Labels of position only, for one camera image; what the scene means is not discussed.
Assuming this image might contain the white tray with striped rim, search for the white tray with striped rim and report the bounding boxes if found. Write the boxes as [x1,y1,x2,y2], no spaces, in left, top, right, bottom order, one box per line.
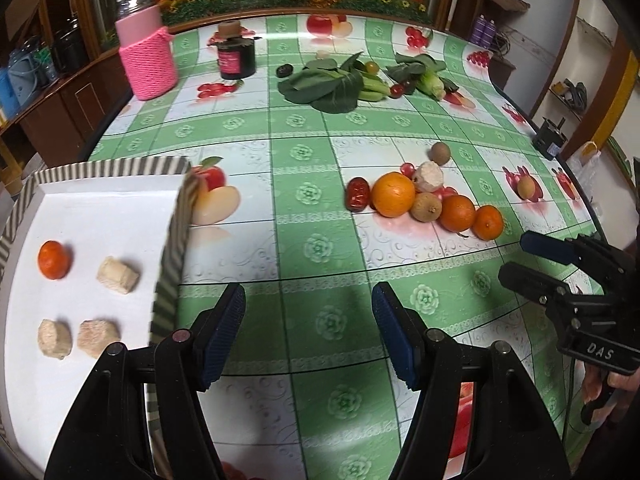
[0,156,203,461]

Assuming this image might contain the small mandarin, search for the small mandarin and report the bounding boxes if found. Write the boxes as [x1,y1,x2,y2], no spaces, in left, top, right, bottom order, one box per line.
[38,240,74,281]
[472,206,504,241]

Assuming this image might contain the person's right hand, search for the person's right hand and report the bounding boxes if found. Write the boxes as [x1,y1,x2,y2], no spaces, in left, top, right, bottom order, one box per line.
[580,360,640,426]

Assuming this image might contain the red jujube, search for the red jujube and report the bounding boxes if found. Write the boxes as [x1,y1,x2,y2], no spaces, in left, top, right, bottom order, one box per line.
[346,177,371,213]

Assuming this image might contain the green checkered fruit-print tablecloth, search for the green checkered fruit-print tablecloth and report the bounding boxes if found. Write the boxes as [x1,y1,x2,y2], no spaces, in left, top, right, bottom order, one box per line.
[85,10,606,480]

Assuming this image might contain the clear plastic bag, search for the clear plastic bag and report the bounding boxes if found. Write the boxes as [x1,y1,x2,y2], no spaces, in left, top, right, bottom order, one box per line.
[570,141,601,181]

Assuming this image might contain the tan brown round fruit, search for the tan brown round fruit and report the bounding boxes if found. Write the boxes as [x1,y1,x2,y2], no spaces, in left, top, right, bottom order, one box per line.
[411,192,444,223]

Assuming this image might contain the medium orange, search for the medium orange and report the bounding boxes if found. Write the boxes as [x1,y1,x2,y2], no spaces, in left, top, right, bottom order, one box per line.
[439,194,477,233]

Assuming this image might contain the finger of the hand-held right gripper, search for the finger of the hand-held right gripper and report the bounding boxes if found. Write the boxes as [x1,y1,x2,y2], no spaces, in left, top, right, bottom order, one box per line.
[519,231,586,267]
[498,261,572,307]

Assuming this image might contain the black pot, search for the black pot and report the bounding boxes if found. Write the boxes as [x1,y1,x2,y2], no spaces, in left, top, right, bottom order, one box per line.
[50,25,88,73]

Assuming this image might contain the black cylindrical device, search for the black cylindrical device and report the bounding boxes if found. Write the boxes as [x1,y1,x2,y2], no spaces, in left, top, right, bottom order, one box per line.
[531,116,568,161]

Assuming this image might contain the large orange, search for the large orange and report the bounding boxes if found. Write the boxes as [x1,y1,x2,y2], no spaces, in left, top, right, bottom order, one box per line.
[372,172,417,218]

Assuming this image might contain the wooden cabinet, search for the wooden cabinet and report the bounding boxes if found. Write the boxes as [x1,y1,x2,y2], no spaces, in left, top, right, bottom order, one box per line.
[0,0,136,171]

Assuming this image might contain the dark leafy bok choy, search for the dark leafy bok choy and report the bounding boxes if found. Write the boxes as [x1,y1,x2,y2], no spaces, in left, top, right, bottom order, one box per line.
[278,52,392,113]

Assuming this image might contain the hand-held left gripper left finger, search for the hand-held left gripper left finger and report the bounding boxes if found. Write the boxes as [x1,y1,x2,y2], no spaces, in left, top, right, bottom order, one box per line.
[44,284,247,480]

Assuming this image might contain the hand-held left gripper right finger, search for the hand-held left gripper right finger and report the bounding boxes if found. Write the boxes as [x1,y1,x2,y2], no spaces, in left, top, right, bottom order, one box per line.
[371,281,573,480]

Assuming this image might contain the glass jar with pink cozy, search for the glass jar with pink cozy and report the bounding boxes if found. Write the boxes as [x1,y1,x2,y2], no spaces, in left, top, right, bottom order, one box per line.
[115,0,180,101]

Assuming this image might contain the dark jar with red label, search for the dark jar with red label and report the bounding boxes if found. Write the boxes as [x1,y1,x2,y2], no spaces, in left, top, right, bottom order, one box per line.
[216,37,257,81]

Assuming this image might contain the pale stalk bok choy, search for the pale stalk bok choy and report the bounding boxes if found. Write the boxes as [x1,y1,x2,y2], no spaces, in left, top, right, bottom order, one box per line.
[385,52,447,101]

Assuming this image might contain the beige peeled fruit chunk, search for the beige peeled fruit chunk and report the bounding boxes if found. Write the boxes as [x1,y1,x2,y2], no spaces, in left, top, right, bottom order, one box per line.
[96,256,140,295]
[76,318,122,359]
[413,161,445,194]
[37,318,74,361]

